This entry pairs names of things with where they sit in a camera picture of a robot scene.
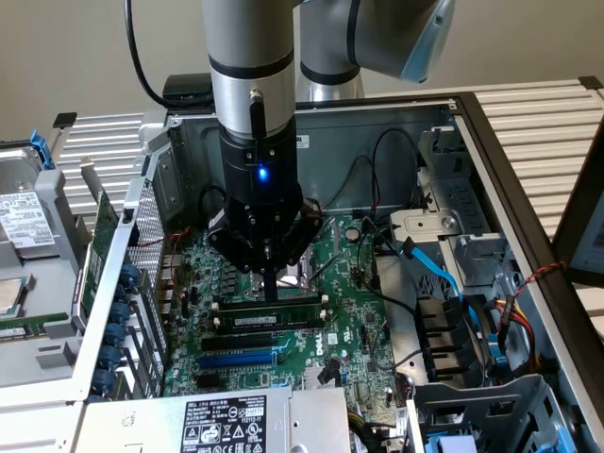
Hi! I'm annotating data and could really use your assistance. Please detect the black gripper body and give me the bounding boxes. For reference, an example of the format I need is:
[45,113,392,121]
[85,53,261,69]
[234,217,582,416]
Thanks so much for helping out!
[219,117,303,265]

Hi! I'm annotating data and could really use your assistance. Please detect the green RAM stick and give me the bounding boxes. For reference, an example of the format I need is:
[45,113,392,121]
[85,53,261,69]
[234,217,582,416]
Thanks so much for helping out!
[220,303,323,327]
[0,311,73,342]

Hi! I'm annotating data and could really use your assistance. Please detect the RAM slot white latches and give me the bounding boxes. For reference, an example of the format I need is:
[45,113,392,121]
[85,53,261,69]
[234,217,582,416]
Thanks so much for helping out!
[210,293,330,315]
[211,309,330,330]

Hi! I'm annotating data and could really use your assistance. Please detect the silver socket locking lever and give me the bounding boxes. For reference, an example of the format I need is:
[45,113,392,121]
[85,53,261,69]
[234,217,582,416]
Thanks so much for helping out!
[309,256,342,290]

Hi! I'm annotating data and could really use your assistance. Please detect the metal CPU socket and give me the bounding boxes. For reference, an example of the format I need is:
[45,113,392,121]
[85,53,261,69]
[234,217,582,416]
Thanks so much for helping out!
[247,243,316,297]

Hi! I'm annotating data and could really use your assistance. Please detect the open PC case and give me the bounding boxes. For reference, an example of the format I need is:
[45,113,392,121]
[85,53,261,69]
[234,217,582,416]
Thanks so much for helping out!
[70,91,604,453]

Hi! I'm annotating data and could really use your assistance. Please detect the green motherboard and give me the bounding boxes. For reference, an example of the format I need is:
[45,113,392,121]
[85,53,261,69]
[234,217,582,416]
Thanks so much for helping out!
[162,210,402,416]

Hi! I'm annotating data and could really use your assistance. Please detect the long black expansion slot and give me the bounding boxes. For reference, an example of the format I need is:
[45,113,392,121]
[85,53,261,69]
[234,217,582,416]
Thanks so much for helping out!
[201,331,276,354]

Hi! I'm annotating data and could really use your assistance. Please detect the blue expansion slot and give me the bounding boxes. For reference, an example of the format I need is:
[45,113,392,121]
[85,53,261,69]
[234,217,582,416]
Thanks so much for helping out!
[196,347,290,374]

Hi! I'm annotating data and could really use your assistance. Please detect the silver disk bay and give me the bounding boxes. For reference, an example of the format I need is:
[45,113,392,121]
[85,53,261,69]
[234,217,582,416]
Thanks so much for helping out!
[389,125,518,296]

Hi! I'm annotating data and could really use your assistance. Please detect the black box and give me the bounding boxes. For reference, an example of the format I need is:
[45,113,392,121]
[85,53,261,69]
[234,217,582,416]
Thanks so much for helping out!
[162,74,214,110]

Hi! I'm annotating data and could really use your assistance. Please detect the green graphics card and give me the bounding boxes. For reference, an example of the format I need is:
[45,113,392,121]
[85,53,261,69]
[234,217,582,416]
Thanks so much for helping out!
[70,158,122,331]

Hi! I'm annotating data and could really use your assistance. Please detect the silver finned heatsink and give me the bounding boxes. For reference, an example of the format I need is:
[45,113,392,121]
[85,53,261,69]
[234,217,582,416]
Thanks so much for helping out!
[301,363,334,392]

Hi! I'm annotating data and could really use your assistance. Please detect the black fan shroud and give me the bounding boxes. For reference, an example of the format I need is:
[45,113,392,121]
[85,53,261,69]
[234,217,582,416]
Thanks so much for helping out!
[413,293,499,384]

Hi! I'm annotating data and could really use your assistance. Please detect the silver power supply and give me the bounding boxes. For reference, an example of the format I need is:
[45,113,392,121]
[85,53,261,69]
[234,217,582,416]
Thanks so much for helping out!
[82,382,353,453]

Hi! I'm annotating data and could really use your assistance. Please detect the grey parts rack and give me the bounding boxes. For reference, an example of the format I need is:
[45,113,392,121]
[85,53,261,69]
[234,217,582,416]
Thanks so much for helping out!
[0,167,98,393]

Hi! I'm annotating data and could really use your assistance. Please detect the silver hard disk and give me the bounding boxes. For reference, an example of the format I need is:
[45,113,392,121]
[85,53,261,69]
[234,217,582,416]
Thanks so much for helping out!
[0,144,54,261]

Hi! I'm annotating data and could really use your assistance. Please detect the silver CPU chip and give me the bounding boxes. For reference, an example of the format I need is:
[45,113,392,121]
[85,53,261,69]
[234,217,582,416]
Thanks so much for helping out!
[0,277,25,318]

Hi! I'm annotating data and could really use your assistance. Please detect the grey disk bay cage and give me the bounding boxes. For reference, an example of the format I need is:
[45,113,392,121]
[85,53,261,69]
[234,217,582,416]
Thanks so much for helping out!
[405,372,584,453]

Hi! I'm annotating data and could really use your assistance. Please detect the red black twisted wire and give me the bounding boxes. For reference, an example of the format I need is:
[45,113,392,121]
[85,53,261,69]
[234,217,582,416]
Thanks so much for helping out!
[164,227,194,284]
[513,260,567,303]

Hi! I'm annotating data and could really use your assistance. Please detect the short black tool cable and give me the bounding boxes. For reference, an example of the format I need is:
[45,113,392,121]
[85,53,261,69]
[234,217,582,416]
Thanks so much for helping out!
[248,88,266,140]

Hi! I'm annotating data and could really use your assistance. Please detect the blue disk wire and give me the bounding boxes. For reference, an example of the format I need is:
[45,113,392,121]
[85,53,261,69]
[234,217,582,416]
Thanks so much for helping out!
[399,237,513,378]

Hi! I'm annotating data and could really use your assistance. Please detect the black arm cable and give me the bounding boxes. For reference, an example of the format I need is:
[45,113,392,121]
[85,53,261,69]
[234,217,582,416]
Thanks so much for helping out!
[123,0,216,110]

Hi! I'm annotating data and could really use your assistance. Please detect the coloured power wires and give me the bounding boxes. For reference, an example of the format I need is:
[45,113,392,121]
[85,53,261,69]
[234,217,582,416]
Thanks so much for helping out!
[490,293,544,377]

